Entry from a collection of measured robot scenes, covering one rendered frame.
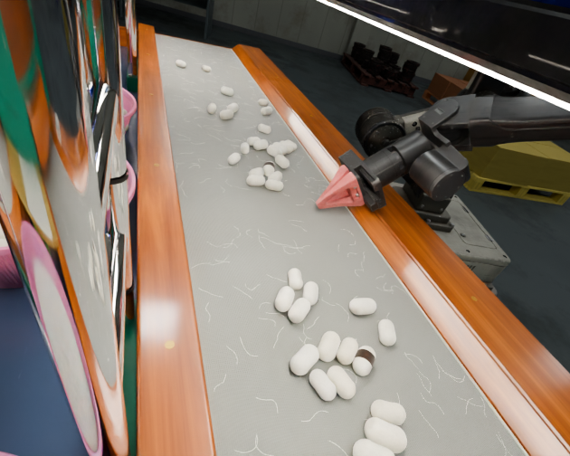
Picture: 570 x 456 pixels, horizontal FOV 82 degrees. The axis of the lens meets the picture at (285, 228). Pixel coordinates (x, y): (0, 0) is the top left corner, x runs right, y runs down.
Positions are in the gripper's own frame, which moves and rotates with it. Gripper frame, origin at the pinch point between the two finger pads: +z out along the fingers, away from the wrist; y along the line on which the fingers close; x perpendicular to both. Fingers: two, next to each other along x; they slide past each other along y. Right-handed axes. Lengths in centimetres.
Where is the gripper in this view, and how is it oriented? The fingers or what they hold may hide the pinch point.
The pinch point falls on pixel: (321, 203)
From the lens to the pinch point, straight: 56.8
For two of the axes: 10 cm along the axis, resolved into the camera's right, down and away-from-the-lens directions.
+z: -8.7, 5.0, 0.7
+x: 3.9, 5.8, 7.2
